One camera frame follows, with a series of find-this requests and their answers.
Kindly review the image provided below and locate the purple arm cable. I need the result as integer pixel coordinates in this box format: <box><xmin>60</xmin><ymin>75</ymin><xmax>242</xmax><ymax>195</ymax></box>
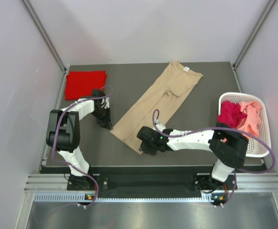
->
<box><xmin>152</xmin><ymin>109</ymin><xmax>277</xmax><ymax>207</ymax></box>
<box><xmin>51</xmin><ymin>85</ymin><xmax>114</xmax><ymax>207</ymax></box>

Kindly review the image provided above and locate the folded red t shirt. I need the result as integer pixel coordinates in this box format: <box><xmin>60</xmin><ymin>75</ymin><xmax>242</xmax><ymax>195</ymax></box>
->
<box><xmin>64</xmin><ymin>71</ymin><xmax>107</xmax><ymax>100</ymax></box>

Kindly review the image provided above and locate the aluminium frame rail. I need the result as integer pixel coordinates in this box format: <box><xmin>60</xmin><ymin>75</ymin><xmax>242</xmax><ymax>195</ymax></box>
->
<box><xmin>24</xmin><ymin>172</ymin><xmax>278</xmax><ymax>192</ymax></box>

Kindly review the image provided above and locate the slotted grey cable duct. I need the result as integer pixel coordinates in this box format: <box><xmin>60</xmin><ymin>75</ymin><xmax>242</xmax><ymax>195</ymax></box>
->
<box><xmin>33</xmin><ymin>192</ymin><xmax>227</xmax><ymax>203</ymax></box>

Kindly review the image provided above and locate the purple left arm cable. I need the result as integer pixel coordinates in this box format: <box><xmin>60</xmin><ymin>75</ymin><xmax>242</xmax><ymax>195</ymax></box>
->
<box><xmin>51</xmin><ymin>85</ymin><xmax>114</xmax><ymax>207</ymax></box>

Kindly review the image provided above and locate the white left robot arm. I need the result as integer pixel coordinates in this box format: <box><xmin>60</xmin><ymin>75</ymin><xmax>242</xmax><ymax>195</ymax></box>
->
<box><xmin>46</xmin><ymin>89</ymin><xmax>113</xmax><ymax>189</ymax></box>

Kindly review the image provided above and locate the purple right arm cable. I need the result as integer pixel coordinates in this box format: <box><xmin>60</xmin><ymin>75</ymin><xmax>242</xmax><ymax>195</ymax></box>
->
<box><xmin>152</xmin><ymin>109</ymin><xmax>277</xmax><ymax>207</ymax></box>

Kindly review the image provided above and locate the crimson t shirt in basket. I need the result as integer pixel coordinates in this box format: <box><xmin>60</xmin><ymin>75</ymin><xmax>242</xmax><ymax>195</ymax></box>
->
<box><xmin>217</xmin><ymin>101</ymin><xmax>247</xmax><ymax>128</ymax></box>

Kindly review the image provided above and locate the beige t shirt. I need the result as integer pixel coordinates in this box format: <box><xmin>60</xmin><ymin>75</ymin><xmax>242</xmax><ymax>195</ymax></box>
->
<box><xmin>111</xmin><ymin>61</ymin><xmax>203</xmax><ymax>154</ymax></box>

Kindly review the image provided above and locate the aluminium corner post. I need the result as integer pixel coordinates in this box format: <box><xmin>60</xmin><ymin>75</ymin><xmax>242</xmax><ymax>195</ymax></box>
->
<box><xmin>231</xmin><ymin>0</ymin><xmax>278</xmax><ymax>70</ymax></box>
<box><xmin>20</xmin><ymin>0</ymin><xmax>67</xmax><ymax>72</ymax></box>

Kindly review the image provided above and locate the white plastic laundry basket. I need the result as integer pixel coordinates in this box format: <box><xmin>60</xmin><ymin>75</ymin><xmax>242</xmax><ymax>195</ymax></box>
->
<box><xmin>218</xmin><ymin>92</ymin><xmax>271</xmax><ymax>158</ymax></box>

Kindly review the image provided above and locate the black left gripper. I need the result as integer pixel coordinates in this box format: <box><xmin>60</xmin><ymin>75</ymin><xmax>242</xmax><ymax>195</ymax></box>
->
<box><xmin>91</xmin><ymin>106</ymin><xmax>113</xmax><ymax>130</ymax></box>

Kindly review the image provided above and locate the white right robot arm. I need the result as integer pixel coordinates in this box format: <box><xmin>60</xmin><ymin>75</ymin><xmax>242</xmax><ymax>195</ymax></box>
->
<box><xmin>137</xmin><ymin>123</ymin><xmax>248</xmax><ymax>189</ymax></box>

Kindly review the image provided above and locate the aluminium corner post left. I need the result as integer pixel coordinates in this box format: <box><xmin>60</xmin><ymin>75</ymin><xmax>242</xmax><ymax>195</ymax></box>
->
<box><xmin>20</xmin><ymin>0</ymin><xmax>67</xmax><ymax>72</ymax></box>

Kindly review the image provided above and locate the aluminium corner post right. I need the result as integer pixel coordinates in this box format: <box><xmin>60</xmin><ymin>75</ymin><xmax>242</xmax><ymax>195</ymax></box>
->
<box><xmin>231</xmin><ymin>0</ymin><xmax>278</xmax><ymax>70</ymax></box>

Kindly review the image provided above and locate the pink t shirt in basket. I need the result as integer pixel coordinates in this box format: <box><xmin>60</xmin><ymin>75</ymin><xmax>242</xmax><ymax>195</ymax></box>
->
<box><xmin>237</xmin><ymin>101</ymin><xmax>262</xmax><ymax>137</ymax></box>

